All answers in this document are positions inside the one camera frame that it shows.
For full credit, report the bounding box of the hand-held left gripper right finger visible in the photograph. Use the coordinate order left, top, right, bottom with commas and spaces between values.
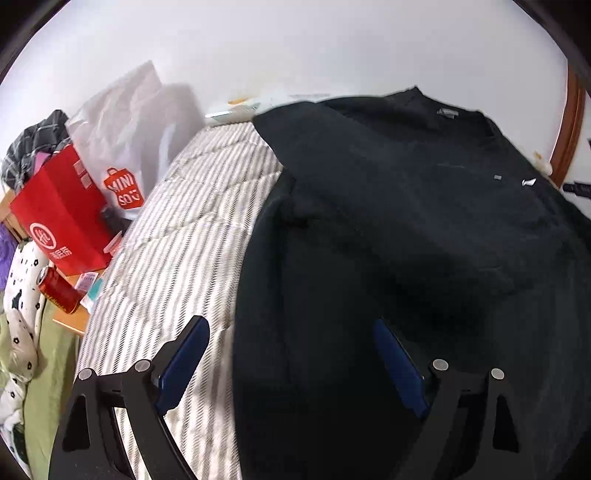
372, 318, 561, 480

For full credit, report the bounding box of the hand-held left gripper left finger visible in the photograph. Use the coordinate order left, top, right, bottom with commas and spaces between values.
48, 315, 211, 480

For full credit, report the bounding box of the black shirt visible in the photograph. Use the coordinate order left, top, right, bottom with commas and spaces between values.
232, 85, 591, 480

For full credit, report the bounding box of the teal small packet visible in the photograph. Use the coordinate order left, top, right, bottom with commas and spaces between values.
82, 281, 109, 310

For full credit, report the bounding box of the wooden nightstand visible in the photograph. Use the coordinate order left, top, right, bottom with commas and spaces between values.
0, 187, 90, 337

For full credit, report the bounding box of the grey striped quilt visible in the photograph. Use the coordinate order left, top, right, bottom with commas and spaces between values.
74, 121, 283, 480

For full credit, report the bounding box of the green bed sheet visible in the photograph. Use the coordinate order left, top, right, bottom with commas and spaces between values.
0, 295, 81, 480

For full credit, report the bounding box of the red drink can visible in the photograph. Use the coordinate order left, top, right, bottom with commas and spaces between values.
38, 266, 81, 315

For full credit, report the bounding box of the white black-flowered cloth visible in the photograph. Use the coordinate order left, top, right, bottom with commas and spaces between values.
0, 240, 51, 467

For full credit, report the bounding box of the red paper bag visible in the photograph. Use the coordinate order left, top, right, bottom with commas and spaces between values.
9, 144, 116, 274

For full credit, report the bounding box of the purple fluffy cloth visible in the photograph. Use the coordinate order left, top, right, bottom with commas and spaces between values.
0, 226, 19, 296

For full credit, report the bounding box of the white plastic bag red logo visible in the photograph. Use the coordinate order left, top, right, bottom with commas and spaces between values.
66, 60, 206, 222

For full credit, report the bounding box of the dark plaid cloth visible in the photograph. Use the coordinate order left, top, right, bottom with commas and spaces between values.
0, 109, 72, 190

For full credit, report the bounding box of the wooden bed frame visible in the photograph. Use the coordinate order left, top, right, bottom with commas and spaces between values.
549, 62, 587, 188

